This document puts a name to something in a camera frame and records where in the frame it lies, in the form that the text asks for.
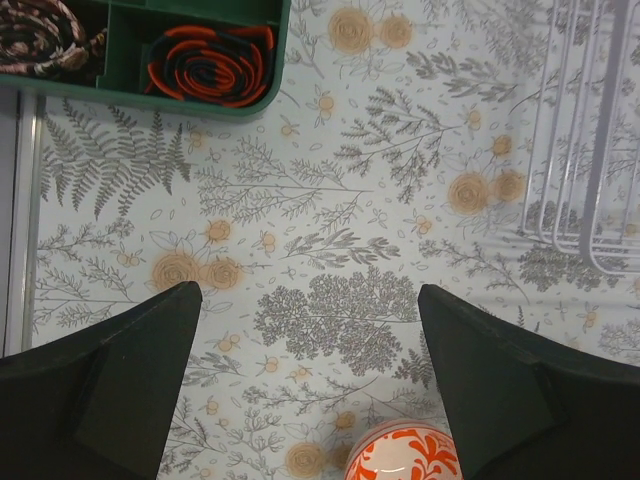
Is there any dark floral rolled tie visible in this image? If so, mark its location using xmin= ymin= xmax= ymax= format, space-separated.
xmin=1 ymin=1 xmax=107 ymax=84

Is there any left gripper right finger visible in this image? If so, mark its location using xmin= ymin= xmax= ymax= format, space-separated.
xmin=418 ymin=285 xmax=639 ymax=480

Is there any orange floral bowl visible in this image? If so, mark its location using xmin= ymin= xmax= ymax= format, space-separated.
xmin=344 ymin=419 xmax=463 ymax=480

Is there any floral table mat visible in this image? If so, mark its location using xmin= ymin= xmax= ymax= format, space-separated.
xmin=32 ymin=1 xmax=639 ymax=479

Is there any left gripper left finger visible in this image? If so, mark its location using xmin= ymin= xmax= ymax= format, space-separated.
xmin=1 ymin=281 xmax=202 ymax=479

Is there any green compartment tray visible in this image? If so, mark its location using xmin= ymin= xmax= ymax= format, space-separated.
xmin=1 ymin=1 xmax=292 ymax=121

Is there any white wire dish rack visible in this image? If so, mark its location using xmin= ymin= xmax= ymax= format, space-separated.
xmin=521 ymin=1 xmax=639 ymax=276

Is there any orange navy rolled tie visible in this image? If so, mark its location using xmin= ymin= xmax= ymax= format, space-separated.
xmin=144 ymin=25 xmax=275 ymax=108

